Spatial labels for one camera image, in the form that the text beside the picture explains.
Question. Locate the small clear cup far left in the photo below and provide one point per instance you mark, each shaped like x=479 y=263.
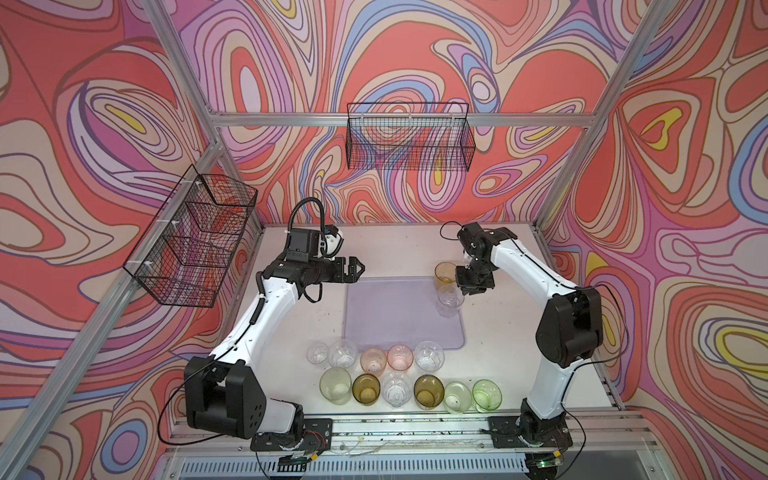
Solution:
x=317 y=353

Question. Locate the black wire basket back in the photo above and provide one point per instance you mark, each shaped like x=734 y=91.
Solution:
x=409 y=136

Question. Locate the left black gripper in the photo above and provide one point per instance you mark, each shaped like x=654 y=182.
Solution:
x=352 y=275

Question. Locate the lilac plastic tray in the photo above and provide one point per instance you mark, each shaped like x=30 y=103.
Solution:
x=382 y=312

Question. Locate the black wire basket left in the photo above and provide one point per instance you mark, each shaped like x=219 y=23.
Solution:
x=184 y=257

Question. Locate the pale green cup front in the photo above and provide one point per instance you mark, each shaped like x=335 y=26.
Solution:
x=457 y=397

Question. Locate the amber cup right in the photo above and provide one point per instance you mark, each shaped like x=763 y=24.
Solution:
x=428 y=391

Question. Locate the amber cup left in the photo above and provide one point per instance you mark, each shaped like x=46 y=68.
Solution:
x=366 y=389

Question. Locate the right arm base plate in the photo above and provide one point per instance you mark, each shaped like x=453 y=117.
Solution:
x=510 y=431

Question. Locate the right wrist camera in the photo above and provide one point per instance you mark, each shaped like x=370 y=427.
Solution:
x=473 y=240

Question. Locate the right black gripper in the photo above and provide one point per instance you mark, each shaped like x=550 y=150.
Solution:
x=467 y=286

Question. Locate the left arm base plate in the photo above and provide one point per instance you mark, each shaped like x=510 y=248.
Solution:
x=313 y=436

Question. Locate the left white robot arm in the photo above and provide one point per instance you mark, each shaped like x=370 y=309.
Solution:
x=222 y=393

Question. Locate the yellow plastic cup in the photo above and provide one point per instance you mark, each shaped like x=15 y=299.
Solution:
x=444 y=274

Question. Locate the bright green cup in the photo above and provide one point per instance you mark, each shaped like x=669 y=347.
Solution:
x=486 y=395

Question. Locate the black wire basket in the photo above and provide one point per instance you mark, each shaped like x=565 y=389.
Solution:
x=184 y=257
x=409 y=136

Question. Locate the clear faceted cup back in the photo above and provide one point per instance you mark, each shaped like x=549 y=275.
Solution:
x=429 y=356

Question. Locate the pink cup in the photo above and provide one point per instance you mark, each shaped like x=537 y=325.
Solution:
x=400 y=357

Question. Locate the peach cup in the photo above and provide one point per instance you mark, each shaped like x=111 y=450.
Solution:
x=374 y=361

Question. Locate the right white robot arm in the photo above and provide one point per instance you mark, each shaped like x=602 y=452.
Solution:
x=568 y=333

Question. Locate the amber cup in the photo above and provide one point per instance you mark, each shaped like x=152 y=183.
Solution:
x=366 y=389
x=428 y=391

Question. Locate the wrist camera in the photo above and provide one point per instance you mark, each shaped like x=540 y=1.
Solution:
x=473 y=240
x=303 y=245

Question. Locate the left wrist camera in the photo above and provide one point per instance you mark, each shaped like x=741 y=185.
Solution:
x=303 y=245

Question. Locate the pale green large cup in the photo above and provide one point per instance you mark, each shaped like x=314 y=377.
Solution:
x=335 y=385

